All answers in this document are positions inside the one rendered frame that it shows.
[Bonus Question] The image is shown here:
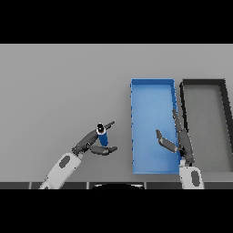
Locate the blue bin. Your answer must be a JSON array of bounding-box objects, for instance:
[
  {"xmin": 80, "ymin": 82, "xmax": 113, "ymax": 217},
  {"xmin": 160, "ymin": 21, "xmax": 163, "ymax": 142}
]
[{"xmin": 129, "ymin": 77, "xmax": 182, "ymax": 176}]

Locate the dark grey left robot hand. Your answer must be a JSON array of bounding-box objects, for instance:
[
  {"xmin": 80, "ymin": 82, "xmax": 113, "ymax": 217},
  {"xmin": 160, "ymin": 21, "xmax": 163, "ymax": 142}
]
[{"xmin": 71, "ymin": 120, "xmax": 118, "ymax": 157}]

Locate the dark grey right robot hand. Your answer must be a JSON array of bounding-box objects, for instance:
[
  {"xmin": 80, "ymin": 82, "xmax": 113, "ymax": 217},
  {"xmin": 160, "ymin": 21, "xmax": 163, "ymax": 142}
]
[{"xmin": 155, "ymin": 107, "xmax": 196, "ymax": 167}]

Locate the dark grey bin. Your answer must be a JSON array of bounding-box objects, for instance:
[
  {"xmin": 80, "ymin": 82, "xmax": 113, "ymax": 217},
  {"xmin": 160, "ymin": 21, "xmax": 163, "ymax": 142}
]
[{"xmin": 178, "ymin": 78, "xmax": 233, "ymax": 173}]

